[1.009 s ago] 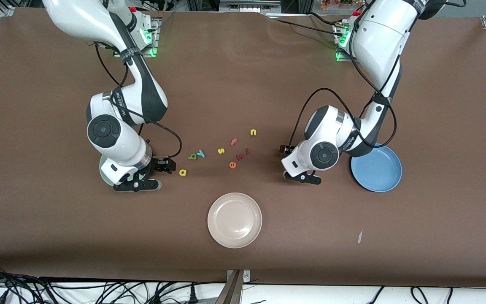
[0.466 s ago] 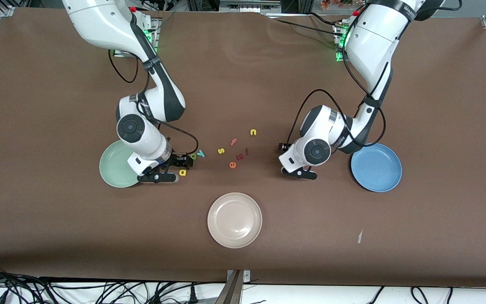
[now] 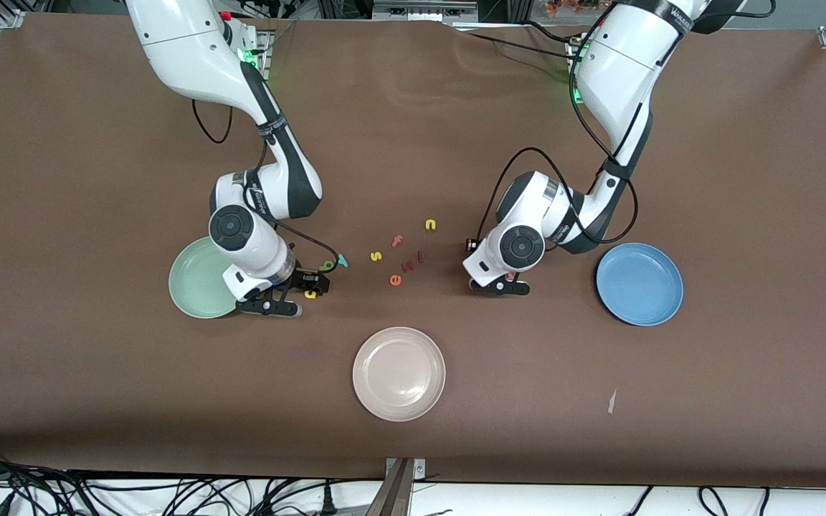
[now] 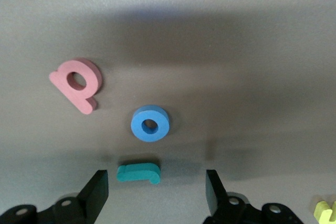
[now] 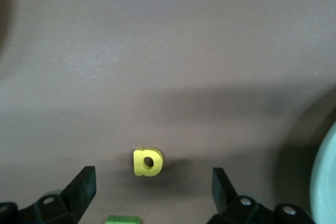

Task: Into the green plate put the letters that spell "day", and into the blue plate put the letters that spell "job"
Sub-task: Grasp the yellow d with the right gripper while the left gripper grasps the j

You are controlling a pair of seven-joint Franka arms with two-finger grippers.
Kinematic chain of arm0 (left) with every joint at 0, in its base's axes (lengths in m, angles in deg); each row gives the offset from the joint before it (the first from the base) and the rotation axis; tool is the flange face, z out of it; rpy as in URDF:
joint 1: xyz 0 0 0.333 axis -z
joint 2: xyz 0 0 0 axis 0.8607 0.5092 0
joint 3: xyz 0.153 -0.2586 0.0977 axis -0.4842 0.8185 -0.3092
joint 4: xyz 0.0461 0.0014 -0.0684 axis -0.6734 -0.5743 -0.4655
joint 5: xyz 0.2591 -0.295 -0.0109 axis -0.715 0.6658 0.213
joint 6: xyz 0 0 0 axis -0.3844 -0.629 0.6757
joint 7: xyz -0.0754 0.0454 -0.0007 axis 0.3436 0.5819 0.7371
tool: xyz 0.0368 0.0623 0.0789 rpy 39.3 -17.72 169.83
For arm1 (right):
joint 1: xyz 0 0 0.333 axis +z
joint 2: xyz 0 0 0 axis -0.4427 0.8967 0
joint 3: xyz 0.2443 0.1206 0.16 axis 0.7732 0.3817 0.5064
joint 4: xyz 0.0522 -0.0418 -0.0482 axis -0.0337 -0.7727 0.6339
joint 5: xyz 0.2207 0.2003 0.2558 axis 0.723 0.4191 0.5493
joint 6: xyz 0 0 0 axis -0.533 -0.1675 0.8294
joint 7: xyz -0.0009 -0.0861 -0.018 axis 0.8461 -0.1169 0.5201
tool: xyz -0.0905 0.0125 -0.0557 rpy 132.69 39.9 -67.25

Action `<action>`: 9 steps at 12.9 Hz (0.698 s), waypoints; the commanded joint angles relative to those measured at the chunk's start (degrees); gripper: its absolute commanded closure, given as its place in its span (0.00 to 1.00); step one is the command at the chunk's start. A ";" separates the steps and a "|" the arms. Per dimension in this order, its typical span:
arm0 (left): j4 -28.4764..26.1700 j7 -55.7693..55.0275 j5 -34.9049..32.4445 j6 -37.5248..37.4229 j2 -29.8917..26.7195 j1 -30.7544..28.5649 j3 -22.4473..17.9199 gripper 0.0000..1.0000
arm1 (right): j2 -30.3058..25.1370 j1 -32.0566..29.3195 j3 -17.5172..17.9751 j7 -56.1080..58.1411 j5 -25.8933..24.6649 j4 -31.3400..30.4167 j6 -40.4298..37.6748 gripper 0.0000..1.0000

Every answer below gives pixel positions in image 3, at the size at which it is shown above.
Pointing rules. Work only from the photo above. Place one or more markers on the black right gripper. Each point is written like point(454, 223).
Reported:
point(305, 277)

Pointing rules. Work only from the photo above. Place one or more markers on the green foam letter b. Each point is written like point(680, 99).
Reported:
point(325, 266)

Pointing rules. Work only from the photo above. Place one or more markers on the teal foam letter y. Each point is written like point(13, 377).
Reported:
point(341, 261)

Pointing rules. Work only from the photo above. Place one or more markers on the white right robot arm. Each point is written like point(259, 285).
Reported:
point(183, 50)

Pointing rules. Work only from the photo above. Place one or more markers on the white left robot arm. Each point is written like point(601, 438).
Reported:
point(621, 64)

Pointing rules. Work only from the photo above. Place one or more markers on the green round plate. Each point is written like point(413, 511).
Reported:
point(198, 283)

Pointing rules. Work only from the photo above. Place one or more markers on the beige round plate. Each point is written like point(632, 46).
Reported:
point(399, 374)

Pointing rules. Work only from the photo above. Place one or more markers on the brown table cover sheet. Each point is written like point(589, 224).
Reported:
point(413, 143)

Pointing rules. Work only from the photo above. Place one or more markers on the black power plug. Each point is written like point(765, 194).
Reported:
point(327, 499)

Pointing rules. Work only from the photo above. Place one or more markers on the dark grey pole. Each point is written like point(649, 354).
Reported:
point(391, 498)

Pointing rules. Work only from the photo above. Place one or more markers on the grey power strip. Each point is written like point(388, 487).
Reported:
point(424, 11)

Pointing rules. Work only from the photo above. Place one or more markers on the small white paper scrap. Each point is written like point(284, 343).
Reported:
point(611, 401)

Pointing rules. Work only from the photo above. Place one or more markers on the blue round plate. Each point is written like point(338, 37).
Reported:
point(639, 284)

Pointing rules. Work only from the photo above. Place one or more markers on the orange artificial flowers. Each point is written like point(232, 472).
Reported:
point(571, 7)

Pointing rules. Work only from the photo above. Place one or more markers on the small metal bracket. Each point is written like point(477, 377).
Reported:
point(419, 469)

